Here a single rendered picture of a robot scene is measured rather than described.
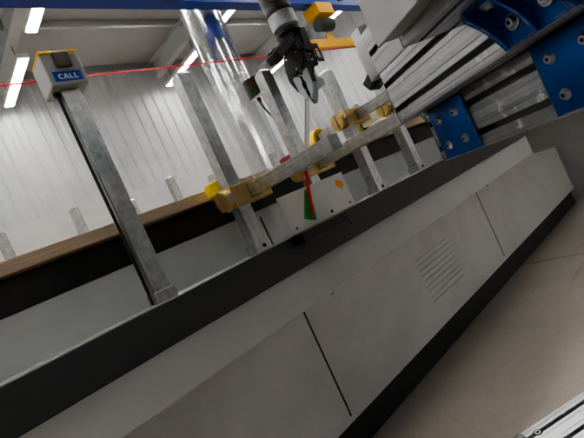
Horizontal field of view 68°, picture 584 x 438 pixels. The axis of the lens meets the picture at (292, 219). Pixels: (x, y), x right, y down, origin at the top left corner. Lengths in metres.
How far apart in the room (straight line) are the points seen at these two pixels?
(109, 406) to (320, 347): 0.69
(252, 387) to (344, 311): 0.41
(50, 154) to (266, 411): 7.91
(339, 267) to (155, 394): 0.56
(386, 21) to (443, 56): 0.16
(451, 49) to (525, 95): 0.11
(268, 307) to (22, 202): 7.59
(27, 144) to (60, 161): 0.56
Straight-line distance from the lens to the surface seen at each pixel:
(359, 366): 1.47
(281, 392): 1.28
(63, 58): 0.97
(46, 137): 8.98
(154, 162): 9.38
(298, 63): 1.21
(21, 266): 1.01
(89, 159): 0.93
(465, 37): 0.60
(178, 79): 1.08
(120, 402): 0.88
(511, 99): 0.64
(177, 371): 0.91
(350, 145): 1.11
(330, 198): 1.19
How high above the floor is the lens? 0.76
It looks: 1 degrees down
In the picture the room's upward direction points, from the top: 25 degrees counter-clockwise
